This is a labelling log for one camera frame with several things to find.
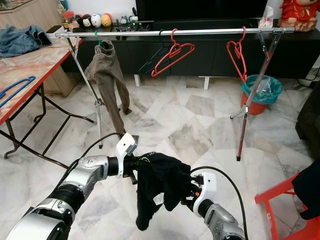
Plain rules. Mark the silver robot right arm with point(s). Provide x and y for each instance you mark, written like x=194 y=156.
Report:
x=222 y=222

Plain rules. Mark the black TV cabinet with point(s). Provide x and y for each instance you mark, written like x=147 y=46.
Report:
x=205 y=57

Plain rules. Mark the black television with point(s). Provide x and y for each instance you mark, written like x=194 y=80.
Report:
x=200 y=9

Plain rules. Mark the red laughing Buddha statue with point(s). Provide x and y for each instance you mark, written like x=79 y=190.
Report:
x=297 y=15

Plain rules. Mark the brown trousers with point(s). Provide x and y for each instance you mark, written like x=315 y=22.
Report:
x=107 y=75

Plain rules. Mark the orange bin teal bag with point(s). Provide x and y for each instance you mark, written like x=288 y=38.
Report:
x=265 y=90

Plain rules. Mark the blue denim jacket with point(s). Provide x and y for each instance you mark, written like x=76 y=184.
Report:
x=22 y=41

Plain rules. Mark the black knit garment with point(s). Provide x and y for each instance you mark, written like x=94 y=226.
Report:
x=162 y=182

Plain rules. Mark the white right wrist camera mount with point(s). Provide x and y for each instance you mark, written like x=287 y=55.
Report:
x=207 y=190

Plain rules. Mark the green hanger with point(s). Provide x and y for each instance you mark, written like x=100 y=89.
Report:
x=97 y=40

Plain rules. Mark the red plastic hanger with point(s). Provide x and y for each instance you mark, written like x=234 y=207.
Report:
x=243 y=40
x=174 y=42

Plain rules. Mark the red plastic stool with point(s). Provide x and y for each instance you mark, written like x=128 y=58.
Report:
x=277 y=195

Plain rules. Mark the blue plastic hanger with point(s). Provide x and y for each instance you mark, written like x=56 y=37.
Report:
x=20 y=85

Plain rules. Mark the white egg figurine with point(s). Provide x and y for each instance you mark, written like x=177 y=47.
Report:
x=96 y=20

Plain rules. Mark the small black green figurine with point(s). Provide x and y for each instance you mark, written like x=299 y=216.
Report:
x=133 y=20

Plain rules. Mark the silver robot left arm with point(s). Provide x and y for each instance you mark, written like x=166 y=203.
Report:
x=80 y=187

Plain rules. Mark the black round figurine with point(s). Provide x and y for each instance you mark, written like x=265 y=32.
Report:
x=87 y=21

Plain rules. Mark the white tissue box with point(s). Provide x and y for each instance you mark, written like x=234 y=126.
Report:
x=266 y=20

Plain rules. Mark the beige wooden cabinet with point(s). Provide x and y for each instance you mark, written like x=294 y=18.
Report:
x=30 y=14

